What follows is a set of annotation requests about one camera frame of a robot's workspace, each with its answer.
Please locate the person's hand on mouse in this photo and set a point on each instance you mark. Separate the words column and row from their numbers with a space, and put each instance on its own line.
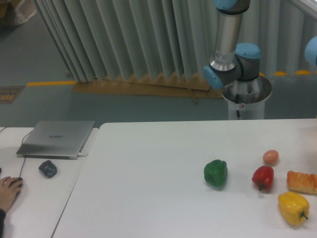
column 7, row 195

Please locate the black computer mouse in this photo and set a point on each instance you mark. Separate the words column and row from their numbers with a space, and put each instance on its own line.
column 18, row 182

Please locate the yellow bell pepper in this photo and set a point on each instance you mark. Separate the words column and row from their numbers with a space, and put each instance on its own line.
column 294, row 208

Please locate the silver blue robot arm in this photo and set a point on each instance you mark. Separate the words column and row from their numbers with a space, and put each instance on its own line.
column 231, row 61

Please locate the dark sleeve forearm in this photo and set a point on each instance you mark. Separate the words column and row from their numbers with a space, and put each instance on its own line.
column 2, row 218

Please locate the green bell pepper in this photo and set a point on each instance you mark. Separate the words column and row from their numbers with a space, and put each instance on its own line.
column 215, row 173

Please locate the red bell pepper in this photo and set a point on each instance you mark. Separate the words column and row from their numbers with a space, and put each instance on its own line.
column 263, row 178

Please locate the silver closed laptop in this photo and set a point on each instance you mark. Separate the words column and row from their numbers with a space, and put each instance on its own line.
column 56, row 139

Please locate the pale green folding curtain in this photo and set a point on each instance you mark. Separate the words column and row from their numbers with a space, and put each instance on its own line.
column 109, row 38

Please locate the cardboard box stack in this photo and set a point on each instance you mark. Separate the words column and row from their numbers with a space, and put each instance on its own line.
column 16, row 12

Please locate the brown cardboard sheet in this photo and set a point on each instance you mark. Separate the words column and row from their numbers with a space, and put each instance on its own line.
column 195, row 87

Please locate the brown egg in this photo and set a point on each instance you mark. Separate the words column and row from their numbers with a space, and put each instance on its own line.
column 270, row 157

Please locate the orange bread loaf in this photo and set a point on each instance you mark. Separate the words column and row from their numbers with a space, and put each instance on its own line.
column 302, row 182

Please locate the white USB cable plug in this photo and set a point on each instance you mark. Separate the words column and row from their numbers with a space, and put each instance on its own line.
column 84, row 151

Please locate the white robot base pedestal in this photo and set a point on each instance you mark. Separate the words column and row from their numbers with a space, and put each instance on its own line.
column 246, row 99

